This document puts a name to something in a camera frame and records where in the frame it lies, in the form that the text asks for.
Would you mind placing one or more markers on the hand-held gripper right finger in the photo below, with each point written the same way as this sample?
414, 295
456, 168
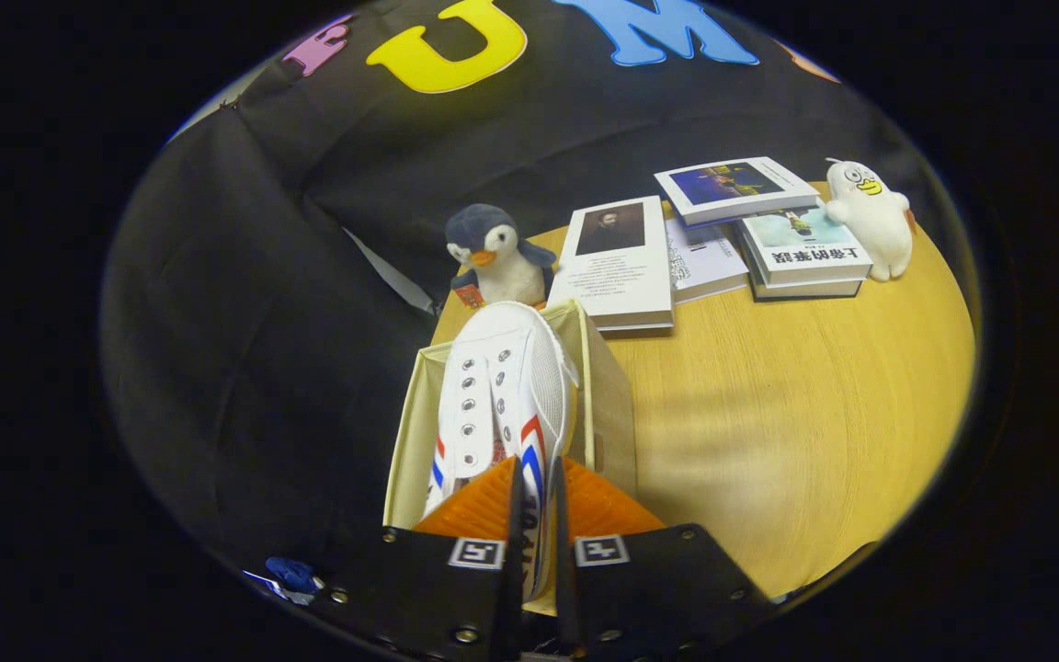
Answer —
658, 588

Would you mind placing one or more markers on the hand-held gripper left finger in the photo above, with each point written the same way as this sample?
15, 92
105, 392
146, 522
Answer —
428, 598

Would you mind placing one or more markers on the beige fabric storage box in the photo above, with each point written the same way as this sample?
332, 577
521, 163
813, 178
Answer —
608, 414

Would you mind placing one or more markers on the white shoe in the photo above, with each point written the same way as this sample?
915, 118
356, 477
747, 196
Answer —
506, 368

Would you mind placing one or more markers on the blue and white item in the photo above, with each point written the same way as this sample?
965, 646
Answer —
295, 575

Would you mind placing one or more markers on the white book with portrait cover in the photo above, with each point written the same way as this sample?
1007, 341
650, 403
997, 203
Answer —
617, 276

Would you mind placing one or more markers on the thin white booklet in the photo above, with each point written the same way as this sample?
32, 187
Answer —
704, 262

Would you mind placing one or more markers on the black backdrop cloth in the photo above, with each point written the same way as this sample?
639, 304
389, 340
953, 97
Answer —
244, 322

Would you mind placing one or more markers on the grey book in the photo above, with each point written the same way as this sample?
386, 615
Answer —
805, 290

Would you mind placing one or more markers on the grey penguin plush toy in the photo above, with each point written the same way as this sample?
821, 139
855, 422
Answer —
497, 262

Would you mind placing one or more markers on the thick book with teal cover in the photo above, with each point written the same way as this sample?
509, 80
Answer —
805, 248

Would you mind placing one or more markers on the book with blue picture cover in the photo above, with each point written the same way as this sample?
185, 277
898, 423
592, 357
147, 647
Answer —
732, 188

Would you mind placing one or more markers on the white duck plush toy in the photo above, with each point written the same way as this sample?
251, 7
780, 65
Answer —
874, 221

